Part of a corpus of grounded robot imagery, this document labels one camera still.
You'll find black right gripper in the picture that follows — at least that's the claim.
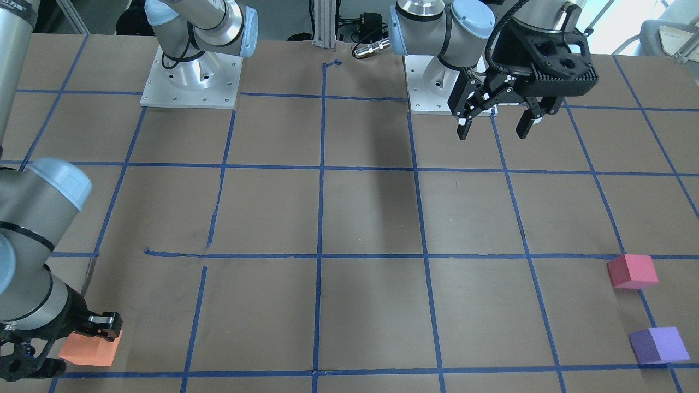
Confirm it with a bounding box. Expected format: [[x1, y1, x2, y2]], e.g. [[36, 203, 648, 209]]
[[1, 294, 123, 382]]

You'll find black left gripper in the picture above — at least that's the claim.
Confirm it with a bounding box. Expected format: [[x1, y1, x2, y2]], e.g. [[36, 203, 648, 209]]
[[448, 22, 599, 141]]

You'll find orange foam block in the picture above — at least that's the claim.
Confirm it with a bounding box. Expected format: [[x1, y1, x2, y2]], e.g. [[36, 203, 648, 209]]
[[59, 332, 121, 367]]

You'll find silver metal cylinder connector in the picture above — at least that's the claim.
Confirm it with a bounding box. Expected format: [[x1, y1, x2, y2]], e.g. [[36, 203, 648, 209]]
[[352, 38, 391, 59]]

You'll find black power adapter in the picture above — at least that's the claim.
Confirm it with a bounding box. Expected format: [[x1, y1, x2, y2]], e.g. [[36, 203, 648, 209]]
[[356, 12, 382, 36]]

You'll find red foam block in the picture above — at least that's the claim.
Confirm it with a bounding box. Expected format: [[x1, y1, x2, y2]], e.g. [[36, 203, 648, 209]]
[[607, 254, 659, 289]]

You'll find purple foam block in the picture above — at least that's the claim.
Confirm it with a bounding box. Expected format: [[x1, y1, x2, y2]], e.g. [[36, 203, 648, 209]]
[[629, 326, 691, 364]]

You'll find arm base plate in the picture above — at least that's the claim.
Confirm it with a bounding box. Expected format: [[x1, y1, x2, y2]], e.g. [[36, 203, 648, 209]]
[[140, 48, 244, 110], [404, 55, 459, 115]]

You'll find aluminium frame post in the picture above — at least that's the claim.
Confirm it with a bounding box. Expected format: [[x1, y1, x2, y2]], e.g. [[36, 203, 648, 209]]
[[309, 0, 337, 51]]

